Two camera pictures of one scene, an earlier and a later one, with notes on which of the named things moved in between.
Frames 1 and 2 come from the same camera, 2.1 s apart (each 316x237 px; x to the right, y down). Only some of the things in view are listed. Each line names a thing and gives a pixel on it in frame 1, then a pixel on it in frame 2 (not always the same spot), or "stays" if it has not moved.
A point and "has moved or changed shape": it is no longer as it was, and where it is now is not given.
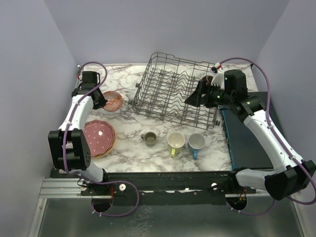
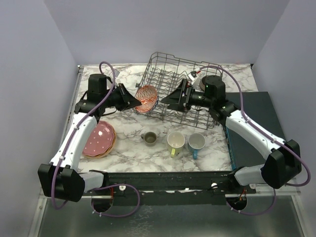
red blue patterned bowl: (114, 101) has moved or changed shape
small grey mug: (149, 138) stays
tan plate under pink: (111, 148) stays
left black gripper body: (100, 102) -> (115, 98)
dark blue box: (243, 151) stays
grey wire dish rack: (164, 85) stays
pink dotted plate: (99, 136) stays
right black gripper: (195, 98) -> (176, 98)
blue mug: (195, 141) stays
